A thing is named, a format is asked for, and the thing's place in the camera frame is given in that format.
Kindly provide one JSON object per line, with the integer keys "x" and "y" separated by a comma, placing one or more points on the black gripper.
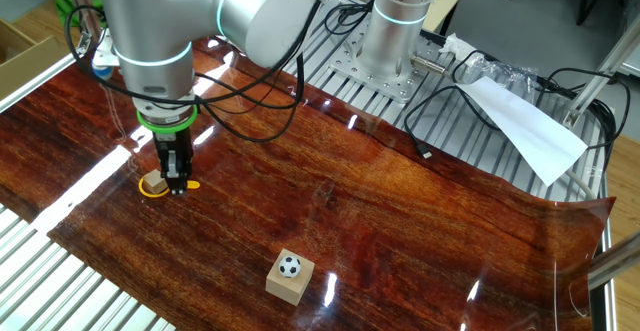
{"x": 172, "y": 141}

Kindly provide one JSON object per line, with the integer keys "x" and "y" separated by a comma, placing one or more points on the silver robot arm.
{"x": 150, "y": 21}

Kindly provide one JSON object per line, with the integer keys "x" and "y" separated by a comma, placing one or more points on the miniature soccer ball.
{"x": 290, "y": 266}

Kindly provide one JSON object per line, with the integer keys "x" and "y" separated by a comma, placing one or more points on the small wooden cube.
{"x": 154, "y": 183}

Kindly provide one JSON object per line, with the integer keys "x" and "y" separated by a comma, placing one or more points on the large wooden block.
{"x": 290, "y": 291}

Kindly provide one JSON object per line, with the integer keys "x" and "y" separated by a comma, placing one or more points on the glossy wood-grain mat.
{"x": 350, "y": 196}

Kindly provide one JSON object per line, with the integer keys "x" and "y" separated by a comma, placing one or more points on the cardboard box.
{"x": 30, "y": 63}

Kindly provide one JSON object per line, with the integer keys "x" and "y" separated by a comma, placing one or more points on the silver cylindrical connector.
{"x": 427, "y": 64}

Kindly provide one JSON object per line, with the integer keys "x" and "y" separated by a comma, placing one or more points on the white crumpled wrapper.
{"x": 455, "y": 46}

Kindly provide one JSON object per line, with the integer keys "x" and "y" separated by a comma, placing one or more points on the clear plastic bag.
{"x": 505, "y": 76}

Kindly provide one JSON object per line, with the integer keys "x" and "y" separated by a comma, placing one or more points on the white paper sheet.
{"x": 530, "y": 131}

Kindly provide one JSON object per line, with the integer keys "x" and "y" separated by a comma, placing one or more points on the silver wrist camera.
{"x": 105, "y": 56}

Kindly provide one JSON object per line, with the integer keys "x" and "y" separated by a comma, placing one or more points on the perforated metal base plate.
{"x": 395, "y": 88}

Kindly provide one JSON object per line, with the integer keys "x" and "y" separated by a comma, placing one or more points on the aluminium frame bar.
{"x": 617, "y": 261}

